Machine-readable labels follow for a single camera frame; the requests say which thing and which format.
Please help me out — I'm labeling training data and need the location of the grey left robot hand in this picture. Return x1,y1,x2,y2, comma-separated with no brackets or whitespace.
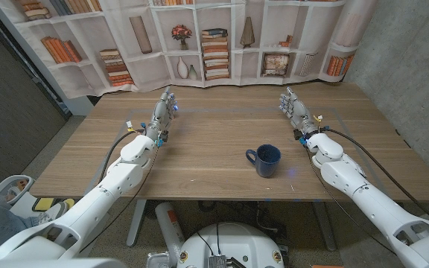
145,86,179,142

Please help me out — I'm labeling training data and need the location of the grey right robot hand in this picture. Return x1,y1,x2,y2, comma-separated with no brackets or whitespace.
279,86,322,138

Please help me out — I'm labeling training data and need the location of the printed bookshelf backdrop cloth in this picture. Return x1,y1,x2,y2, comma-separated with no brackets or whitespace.
0,0,379,100

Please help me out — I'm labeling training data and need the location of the dark blue mug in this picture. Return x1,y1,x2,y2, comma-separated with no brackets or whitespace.
245,144,282,179

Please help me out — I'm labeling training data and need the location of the grey table leg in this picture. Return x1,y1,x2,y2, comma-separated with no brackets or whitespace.
126,200,148,248
311,200,337,252

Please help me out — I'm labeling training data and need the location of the white cylinder with orange label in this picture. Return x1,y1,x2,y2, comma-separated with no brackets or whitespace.
154,202,185,267

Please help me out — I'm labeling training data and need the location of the silver foil tray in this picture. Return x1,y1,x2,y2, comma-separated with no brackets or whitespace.
147,252,171,268

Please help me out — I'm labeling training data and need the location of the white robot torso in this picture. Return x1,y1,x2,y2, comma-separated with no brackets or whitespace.
177,222,285,268

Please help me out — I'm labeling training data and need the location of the yellow flat object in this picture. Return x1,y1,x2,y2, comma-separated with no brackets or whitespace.
31,197,56,212

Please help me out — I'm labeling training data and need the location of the grey finned module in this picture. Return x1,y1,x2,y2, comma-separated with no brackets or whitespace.
209,254,227,268

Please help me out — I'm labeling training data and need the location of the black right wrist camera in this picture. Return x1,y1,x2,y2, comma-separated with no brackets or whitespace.
293,128,308,146

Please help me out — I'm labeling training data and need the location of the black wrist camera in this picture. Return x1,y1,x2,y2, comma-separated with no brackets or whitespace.
293,128,308,146
156,130,170,148

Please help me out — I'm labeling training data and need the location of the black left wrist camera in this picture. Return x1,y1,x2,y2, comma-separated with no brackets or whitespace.
156,130,170,148

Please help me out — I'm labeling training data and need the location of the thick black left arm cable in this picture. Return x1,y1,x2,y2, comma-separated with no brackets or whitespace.
98,128,147,184

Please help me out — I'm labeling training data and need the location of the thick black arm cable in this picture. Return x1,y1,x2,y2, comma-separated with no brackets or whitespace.
98,128,147,184
321,127,429,226

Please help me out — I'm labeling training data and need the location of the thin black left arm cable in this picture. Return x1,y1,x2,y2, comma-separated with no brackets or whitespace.
77,146,160,255

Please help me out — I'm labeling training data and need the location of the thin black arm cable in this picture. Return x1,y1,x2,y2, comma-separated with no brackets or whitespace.
77,146,160,255
304,145,398,257

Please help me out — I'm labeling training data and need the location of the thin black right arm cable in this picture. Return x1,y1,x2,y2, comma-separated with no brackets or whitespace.
304,145,398,257

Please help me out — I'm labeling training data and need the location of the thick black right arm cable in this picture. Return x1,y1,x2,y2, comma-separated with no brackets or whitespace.
321,127,429,226

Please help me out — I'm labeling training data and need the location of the white chair frame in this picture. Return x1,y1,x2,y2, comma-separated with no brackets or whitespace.
0,173,39,219

